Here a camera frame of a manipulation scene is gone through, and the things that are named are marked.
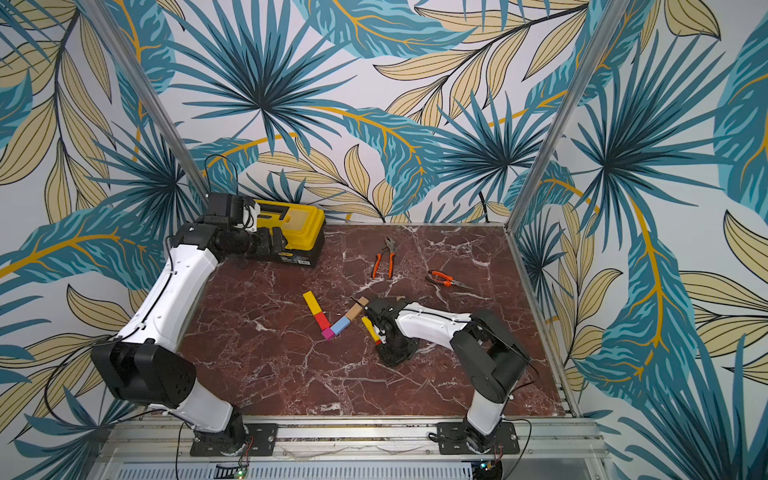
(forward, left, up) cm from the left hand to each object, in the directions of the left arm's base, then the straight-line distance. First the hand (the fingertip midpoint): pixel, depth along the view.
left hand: (270, 246), depth 80 cm
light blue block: (-11, -18, -24) cm, 32 cm away
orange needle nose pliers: (+8, -50, -25) cm, 56 cm away
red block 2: (-16, -30, -25) cm, 42 cm away
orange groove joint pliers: (+22, -33, -25) cm, 47 cm away
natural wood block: (-5, -22, -24) cm, 33 cm away
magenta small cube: (-14, -14, -24) cm, 31 cm away
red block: (-10, -12, -24) cm, 28 cm away
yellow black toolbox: (+12, -2, -7) cm, 14 cm away
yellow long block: (-12, -27, -24) cm, 38 cm away
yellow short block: (-3, -7, -25) cm, 26 cm away
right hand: (-21, -34, -25) cm, 47 cm away
